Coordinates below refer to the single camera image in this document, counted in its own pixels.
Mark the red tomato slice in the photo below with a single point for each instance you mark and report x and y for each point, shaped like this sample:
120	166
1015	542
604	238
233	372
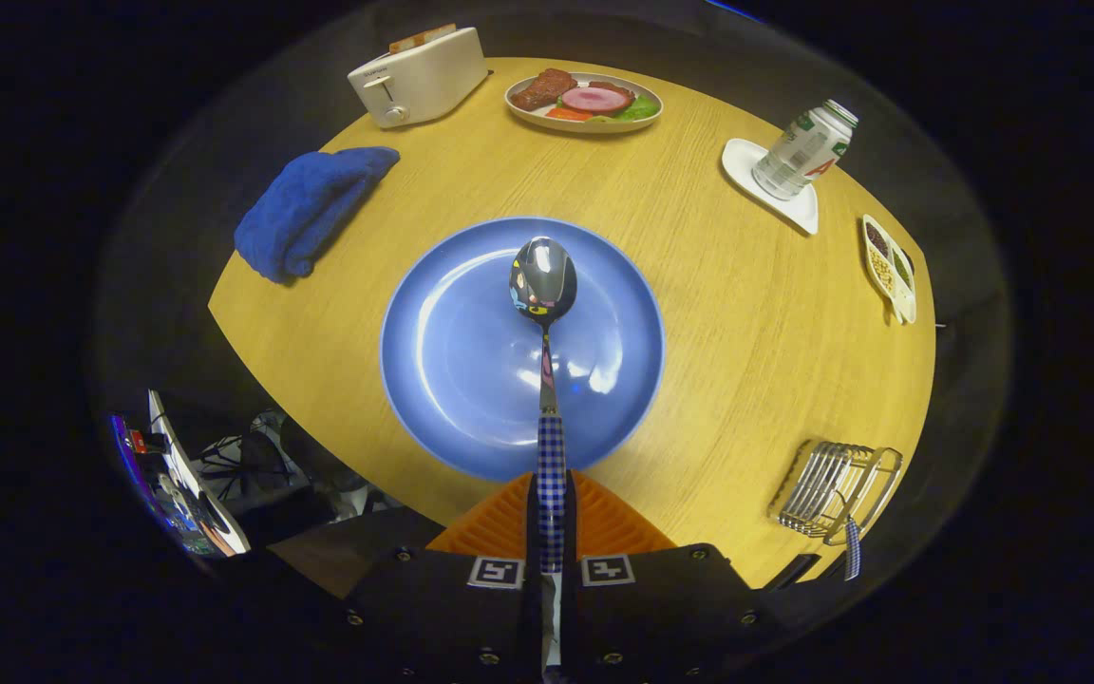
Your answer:
568	114

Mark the white divided seasoning dish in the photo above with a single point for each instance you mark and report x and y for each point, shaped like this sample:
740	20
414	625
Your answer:
889	275

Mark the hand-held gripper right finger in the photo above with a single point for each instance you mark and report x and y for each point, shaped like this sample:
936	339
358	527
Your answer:
661	617

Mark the clear bottle with white cap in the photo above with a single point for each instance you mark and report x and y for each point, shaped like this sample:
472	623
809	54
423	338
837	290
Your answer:
803	152

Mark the toast slice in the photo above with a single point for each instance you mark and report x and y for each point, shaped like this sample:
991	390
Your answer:
424	38

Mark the black table support bar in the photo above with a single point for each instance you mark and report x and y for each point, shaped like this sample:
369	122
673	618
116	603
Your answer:
794	570

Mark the blue plate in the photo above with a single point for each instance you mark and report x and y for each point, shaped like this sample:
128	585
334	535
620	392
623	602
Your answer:
452	361

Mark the pink ham slice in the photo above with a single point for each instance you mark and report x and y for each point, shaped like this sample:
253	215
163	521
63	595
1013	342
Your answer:
596	99

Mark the white toaster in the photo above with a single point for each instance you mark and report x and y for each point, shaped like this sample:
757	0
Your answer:
433	81

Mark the green lettuce leaf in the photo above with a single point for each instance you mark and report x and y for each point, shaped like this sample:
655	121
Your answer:
642	109

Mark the white-edged laptop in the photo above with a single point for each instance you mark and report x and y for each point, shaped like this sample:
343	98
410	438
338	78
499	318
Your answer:
191	484

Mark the oval plate of food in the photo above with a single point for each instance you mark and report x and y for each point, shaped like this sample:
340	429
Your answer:
523	114

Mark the blue folded towel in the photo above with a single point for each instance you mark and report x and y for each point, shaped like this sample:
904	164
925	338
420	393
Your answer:
305	209

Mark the brown meat slice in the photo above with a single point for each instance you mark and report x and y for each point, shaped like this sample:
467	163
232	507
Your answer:
542	88

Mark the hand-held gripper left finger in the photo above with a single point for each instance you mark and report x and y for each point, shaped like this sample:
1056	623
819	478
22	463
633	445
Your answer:
443	617

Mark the white square coaster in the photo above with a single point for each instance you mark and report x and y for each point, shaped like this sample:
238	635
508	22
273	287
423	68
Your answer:
746	166

